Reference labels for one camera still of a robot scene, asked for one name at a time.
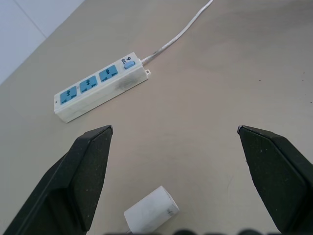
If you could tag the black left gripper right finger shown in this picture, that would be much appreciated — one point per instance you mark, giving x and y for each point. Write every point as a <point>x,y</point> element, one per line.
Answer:
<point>276,176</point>

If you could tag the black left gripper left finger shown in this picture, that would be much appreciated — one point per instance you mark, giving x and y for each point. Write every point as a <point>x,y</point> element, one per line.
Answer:
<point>73,181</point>

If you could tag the white plug adapter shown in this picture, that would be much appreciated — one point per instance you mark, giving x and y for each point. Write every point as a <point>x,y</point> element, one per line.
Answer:
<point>150,210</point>

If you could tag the white power strip blue sockets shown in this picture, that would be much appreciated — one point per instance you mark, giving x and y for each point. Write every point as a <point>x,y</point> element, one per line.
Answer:
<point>97,85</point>

